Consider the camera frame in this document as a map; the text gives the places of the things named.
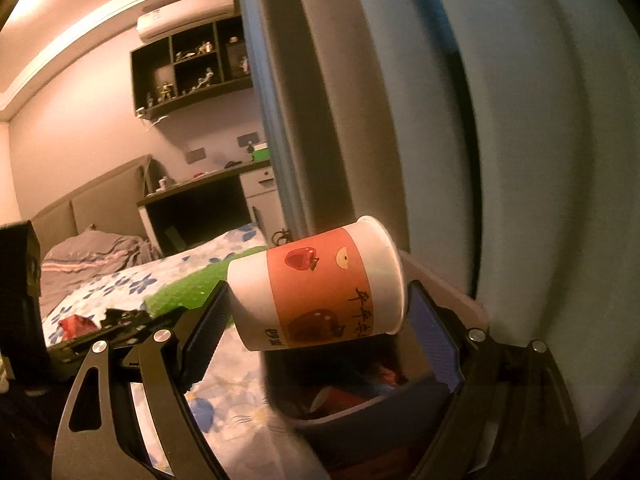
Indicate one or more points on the grey striped duvet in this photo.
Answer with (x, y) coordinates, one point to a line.
(85, 260)

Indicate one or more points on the red snack bag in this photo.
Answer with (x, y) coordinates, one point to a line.
(75, 325)

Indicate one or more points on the white paper cup orange band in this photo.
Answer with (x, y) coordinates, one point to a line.
(310, 285)

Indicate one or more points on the group of small figurines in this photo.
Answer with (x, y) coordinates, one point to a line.
(205, 77)

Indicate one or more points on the olive curtain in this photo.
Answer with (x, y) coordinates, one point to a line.
(325, 110)

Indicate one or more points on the small white cup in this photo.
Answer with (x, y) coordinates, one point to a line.
(162, 182)

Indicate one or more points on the grey wall socket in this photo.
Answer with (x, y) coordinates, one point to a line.
(248, 138)
(196, 155)

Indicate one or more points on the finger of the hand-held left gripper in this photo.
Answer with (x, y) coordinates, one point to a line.
(125, 332)

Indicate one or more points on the green box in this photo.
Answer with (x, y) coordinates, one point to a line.
(261, 151)

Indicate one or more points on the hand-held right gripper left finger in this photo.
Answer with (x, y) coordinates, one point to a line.
(205, 332)

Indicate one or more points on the light blue curtain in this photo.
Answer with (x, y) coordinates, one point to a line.
(525, 160)

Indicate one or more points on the grey trash bin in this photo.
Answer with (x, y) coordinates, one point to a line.
(360, 432)

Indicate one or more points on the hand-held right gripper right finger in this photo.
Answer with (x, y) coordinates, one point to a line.
(435, 340)

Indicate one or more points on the dark top desk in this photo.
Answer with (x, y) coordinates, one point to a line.
(200, 185)

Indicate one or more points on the green ribbed paper cup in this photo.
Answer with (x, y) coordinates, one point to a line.
(185, 285)

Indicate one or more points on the dark wall shelf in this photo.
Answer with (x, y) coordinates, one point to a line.
(150, 75)

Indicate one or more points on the white drawer unit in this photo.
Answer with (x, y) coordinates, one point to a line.
(260, 195)

